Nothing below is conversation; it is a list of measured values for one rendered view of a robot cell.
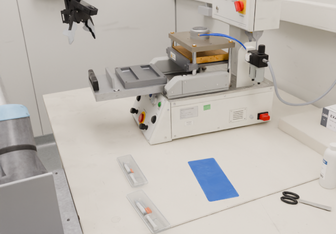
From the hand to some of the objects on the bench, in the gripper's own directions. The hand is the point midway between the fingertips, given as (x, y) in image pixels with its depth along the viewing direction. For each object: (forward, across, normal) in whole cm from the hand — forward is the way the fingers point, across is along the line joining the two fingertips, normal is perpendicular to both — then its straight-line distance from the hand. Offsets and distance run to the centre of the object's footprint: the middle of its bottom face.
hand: (84, 41), depth 152 cm
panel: (+36, 0, +22) cm, 42 cm away
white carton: (+42, -28, +102) cm, 114 cm away
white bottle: (+47, +3, +97) cm, 108 cm away
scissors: (+48, +16, +93) cm, 106 cm away
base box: (+39, -20, +41) cm, 60 cm away
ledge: (+49, -16, +116) cm, 127 cm away
